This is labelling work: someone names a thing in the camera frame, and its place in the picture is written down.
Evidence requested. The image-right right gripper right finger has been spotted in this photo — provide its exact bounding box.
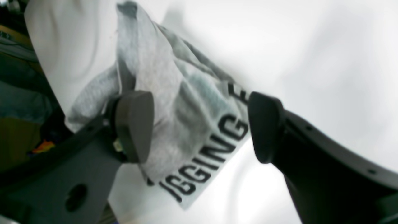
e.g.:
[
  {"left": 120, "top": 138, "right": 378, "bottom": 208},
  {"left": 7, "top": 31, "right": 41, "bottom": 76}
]
[{"left": 248, "top": 92, "right": 398, "bottom": 224}]

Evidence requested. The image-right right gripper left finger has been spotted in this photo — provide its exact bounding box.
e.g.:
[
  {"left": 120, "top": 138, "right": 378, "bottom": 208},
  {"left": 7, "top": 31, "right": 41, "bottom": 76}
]
[{"left": 0, "top": 91, "right": 155, "bottom": 224}]

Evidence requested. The grey t-shirt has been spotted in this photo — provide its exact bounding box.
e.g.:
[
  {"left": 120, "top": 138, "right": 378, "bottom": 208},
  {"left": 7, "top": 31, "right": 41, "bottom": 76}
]
[{"left": 65, "top": 0, "right": 249, "bottom": 209}]

